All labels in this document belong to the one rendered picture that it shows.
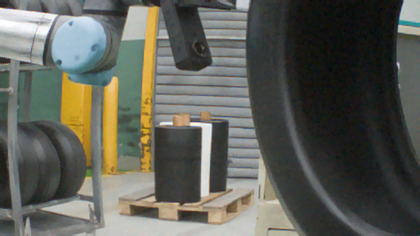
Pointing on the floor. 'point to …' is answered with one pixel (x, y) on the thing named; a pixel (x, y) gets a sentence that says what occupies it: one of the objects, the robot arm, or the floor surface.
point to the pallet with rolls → (190, 173)
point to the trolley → (45, 152)
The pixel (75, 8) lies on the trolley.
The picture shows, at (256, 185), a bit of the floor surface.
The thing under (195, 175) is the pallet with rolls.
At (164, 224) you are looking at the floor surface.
